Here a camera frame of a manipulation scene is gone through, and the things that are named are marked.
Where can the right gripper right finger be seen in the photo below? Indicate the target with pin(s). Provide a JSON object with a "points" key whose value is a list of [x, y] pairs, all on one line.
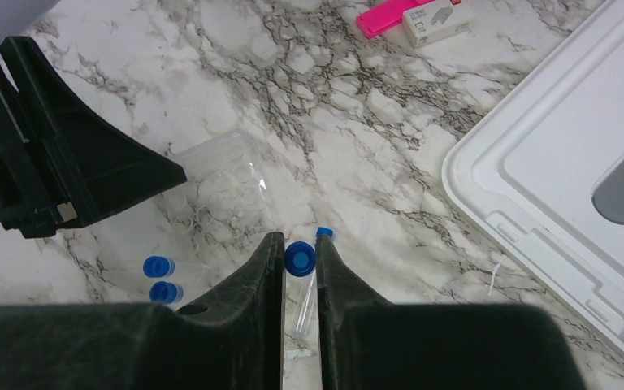
{"points": [[368, 342]]}

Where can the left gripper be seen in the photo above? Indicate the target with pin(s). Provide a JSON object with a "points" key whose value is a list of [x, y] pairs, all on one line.
{"points": [[61, 164]]}

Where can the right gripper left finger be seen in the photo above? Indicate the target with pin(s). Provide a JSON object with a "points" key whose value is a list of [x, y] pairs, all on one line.
{"points": [[231, 337]]}

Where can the clear test tube rack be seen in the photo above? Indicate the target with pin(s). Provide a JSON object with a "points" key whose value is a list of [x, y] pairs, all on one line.
{"points": [[217, 218]]}

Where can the white plastic lid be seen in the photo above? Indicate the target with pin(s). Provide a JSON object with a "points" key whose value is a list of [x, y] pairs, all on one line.
{"points": [[542, 174]]}

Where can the pink acrylic stand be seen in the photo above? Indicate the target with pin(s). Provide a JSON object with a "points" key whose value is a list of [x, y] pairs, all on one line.
{"points": [[388, 14]]}

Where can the small white staple box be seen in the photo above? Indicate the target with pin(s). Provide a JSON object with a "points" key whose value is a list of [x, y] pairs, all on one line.
{"points": [[435, 21]]}

